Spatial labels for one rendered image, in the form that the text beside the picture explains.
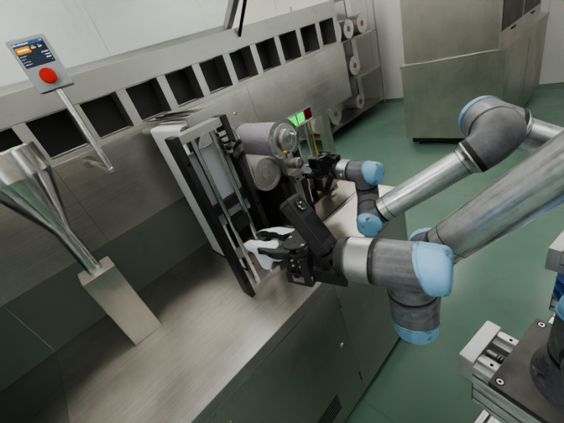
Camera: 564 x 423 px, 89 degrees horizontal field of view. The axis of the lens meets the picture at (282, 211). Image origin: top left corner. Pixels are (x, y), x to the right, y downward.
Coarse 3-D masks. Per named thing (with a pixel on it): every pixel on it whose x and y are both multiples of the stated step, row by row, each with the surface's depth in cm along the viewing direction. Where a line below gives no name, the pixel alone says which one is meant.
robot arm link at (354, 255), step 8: (352, 240) 47; (360, 240) 46; (368, 240) 46; (344, 248) 46; (352, 248) 46; (360, 248) 45; (368, 248) 51; (344, 256) 46; (352, 256) 45; (360, 256) 44; (344, 264) 46; (352, 264) 45; (360, 264) 44; (344, 272) 46; (352, 272) 45; (360, 272) 44; (352, 280) 47; (360, 280) 46
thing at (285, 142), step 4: (280, 132) 103; (284, 132) 103; (288, 132) 104; (292, 132) 105; (280, 136) 102; (284, 136) 103; (288, 136) 105; (280, 140) 102; (284, 140) 103; (288, 140) 105; (292, 140) 106; (280, 144) 103; (284, 144) 104; (288, 144) 105; (292, 144) 106; (280, 148) 105; (284, 148) 104; (288, 148) 105; (292, 148) 107
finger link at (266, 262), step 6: (252, 240) 57; (258, 240) 57; (246, 246) 58; (252, 246) 56; (258, 246) 55; (264, 246) 54; (270, 246) 54; (276, 246) 53; (252, 252) 56; (258, 258) 57; (264, 258) 56; (270, 258) 56; (264, 264) 57; (270, 264) 56
